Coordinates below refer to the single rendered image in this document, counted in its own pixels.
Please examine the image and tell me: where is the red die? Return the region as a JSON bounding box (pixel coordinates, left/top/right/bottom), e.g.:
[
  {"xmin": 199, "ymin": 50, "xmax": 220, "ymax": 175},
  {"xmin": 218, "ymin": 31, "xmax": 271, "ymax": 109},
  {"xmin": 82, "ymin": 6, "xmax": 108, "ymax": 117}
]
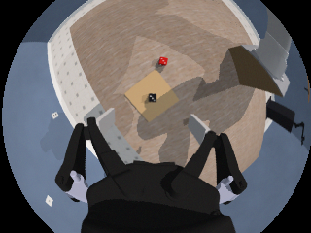
[{"xmin": 158, "ymin": 57, "xmax": 168, "ymax": 66}]

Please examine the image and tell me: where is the tan square mat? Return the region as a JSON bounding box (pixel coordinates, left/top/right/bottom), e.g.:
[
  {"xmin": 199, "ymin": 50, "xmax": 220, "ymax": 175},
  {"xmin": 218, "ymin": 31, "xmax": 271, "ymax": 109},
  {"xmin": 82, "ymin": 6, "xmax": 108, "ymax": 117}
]
[{"xmin": 125, "ymin": 69, "xmax": 179, "ymax": 122}]

